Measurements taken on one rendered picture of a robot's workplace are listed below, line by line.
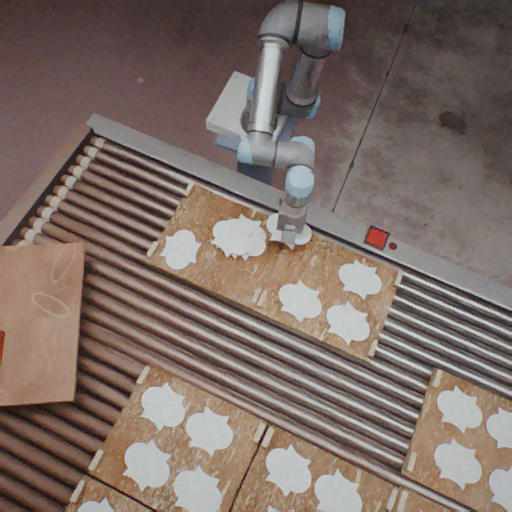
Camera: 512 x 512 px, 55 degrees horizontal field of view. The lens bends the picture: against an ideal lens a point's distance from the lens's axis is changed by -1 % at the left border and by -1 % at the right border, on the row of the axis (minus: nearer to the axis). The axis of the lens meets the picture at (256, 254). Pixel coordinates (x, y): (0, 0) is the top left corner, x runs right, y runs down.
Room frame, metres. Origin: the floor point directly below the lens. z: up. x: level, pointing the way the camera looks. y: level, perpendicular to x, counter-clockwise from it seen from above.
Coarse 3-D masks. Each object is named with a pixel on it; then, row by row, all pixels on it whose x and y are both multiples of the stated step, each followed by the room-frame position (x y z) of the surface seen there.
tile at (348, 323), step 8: (328, 312) 0.54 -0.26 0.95; (336, 312) 0.54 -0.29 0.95; (344, 312) 0.55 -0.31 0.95; (352, 312) 0.55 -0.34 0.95; (360, 312) 0.55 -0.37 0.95; (328, 320) 0.51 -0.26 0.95; (336, 320) 0.52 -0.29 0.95; (344, 320) 0.52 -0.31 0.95; (352, 320) 0.52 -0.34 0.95; (360, 320) 0.53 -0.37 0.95; (336, 328) 0.49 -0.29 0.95; (344, 328) 0.49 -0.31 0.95; (352, 328) 0.49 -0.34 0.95; (360, 328) 0.50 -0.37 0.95; (368, 328) 0.50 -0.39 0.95; (344, 336) 0.46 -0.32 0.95; (352, 336) 0.47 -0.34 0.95; (360, 336) 0.47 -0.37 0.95
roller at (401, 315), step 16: (80, 176) 0.97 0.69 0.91; (96, 176) 0.97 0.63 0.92; (112, 192) 0.92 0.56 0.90; (128, 192) 0.92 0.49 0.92; (160, 208) 0.87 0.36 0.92; (400, 320) 0.56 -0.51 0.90; (416, 320) 0.56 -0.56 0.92; (448, 336) 0.51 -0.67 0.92; (464, 336) 0.52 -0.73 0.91; (480, 352) 0.47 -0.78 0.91; (496, 352) 0.48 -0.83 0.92
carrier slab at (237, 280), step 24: (192, 192) 0.94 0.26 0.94; (192, 216) 0.84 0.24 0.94; (216, 216) 0.85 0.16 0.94; (264, 216) 0.88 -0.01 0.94; (192, 264) 0.66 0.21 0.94; (216, 264) 0.67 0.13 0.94; (240, 264) 0.68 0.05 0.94; (264, 264) 0.69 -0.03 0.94; (216, 288) 0.58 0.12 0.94; (240, 288) 0.59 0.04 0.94; (264, 288) 0.60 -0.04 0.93
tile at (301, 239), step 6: (270, 216) 0.80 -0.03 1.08; (276, 216) 0.80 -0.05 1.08; (270, 222) 0.78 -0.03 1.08; (276, 222) 0.78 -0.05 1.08; (270, 228) 0.76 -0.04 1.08; (306, 228) 0.77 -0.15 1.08; (276, 234) 0.74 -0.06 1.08; (300, 234) 0.75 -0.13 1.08; (306, 234) 0.75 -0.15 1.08; (270, 240) 0.71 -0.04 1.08; (276, 240) 0.72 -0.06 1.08; (300, 240) 0.72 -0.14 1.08; (306, 240) 0.73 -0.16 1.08; (288, 246) 0.70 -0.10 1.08
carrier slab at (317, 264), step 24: (312, 240) 0.80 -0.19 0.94; (288, 264) 0.70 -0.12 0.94; (312, 264) 0.71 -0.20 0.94; (336, 264) 0.72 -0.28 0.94; (384, 264) 0.74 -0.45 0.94; (312, 288) 0.62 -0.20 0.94; (336, 288) 0.63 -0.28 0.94; (384, 288) 0.65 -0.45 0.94; (264, 312) 0.52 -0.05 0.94; (288, 312) 0.53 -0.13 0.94; (384, 312) 0.57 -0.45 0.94; (312, 336) 0.46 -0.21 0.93; (336, 336) 0.46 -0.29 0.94
